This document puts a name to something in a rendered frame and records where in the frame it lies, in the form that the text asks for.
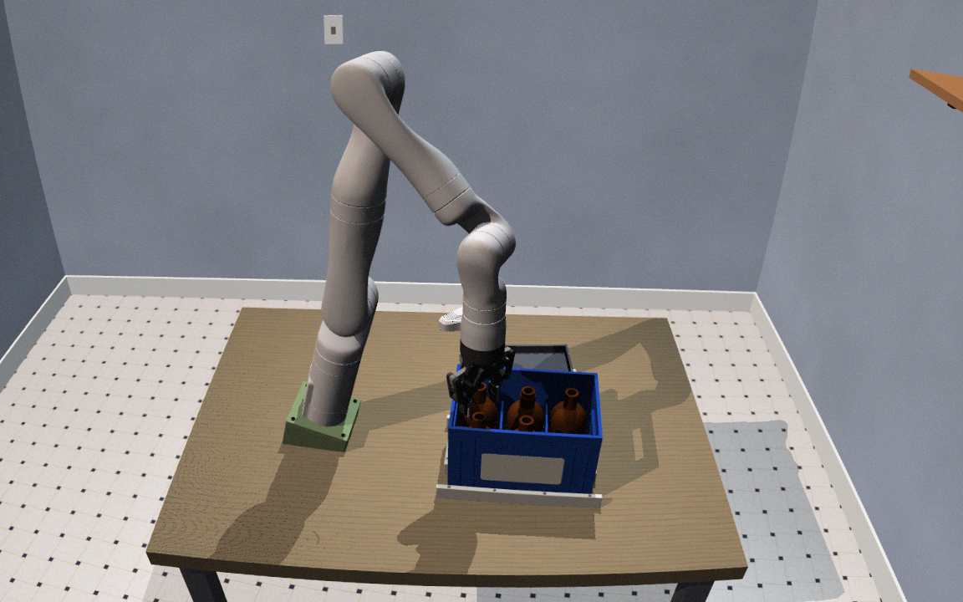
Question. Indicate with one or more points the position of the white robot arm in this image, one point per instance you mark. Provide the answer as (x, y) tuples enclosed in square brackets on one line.
[(366, 89)]

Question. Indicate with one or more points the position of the blue crate with dividers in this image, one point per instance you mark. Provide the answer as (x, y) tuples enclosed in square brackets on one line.
[(524, 460)]

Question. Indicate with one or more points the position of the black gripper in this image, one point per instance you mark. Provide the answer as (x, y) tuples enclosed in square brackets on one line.
[(471, 367)]

